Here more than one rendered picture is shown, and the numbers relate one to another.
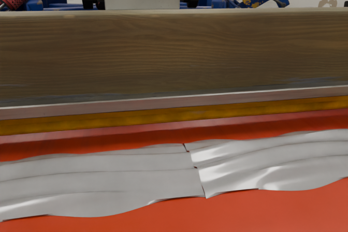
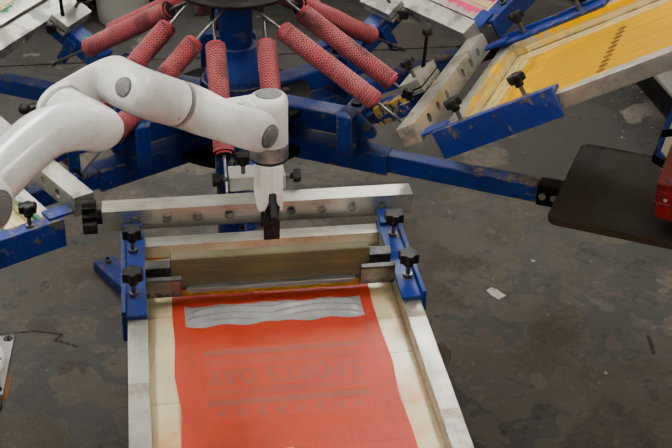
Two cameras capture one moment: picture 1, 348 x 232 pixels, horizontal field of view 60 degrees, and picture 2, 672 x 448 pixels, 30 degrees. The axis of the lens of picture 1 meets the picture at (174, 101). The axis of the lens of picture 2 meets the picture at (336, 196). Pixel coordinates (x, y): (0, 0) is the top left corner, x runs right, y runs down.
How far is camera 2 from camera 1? 2.33 m
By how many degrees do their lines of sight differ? 9
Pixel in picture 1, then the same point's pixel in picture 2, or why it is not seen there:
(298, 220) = (300, 327)
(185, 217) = (268, 326)
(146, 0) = not seen: hidden behind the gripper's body
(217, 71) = (288, 272)
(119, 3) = (240, 187)
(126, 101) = (250, 285)
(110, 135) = (242, 295)
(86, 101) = (235, 285)
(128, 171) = (252, 312)
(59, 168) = (228, 310)
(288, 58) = (319, 266)
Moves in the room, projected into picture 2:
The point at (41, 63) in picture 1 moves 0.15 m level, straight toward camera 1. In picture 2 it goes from (219, 271) to (243, 311)
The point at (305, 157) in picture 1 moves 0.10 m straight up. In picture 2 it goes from (316, 309) to (317, 268)
